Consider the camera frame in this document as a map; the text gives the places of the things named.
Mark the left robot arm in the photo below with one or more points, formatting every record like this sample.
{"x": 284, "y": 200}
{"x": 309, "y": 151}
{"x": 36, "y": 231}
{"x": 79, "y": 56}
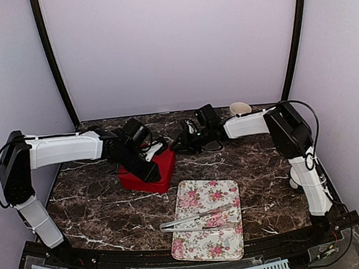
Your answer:
{"x": 131, "y": 147}

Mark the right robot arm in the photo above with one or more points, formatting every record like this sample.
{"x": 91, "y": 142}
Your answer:
{"x": 292, "y": 137}

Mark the floral rectangular tray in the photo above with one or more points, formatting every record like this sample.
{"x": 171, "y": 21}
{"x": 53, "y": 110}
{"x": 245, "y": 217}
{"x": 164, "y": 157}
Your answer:
{"x": 195, "y": 197}

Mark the white ceramic mug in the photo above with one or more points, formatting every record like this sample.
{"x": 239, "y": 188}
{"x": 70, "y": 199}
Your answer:
{"x": 239, "y": 108}

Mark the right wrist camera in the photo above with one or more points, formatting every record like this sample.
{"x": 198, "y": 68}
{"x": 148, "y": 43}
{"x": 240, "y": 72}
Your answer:
{"x": 189, "y": 128}

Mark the white and dark bowl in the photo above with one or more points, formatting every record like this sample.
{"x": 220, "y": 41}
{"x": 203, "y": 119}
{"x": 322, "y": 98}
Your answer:
{"x": 293, "y": 179}

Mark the red chocolate box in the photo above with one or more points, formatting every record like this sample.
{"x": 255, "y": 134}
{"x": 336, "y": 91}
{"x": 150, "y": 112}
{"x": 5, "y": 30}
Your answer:
{"x": 129, "y": 181}

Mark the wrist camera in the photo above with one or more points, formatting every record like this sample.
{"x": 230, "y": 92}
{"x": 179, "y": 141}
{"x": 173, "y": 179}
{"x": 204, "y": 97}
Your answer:
{"x": 156, "y": 148}
{"x": 189, "y": 128}

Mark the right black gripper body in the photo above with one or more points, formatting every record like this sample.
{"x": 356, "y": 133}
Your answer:
{"x": 192, "y": 144}

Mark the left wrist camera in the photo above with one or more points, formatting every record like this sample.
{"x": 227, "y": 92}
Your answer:
{"x": 156, "y": 148}

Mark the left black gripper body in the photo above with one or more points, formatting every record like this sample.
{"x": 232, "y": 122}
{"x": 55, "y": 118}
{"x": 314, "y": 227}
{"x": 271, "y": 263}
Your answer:
{"x": 137, "y": 170}

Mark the red box lid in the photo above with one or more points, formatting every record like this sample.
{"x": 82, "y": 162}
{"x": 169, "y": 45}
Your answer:
{"x": 165, "y": 161}

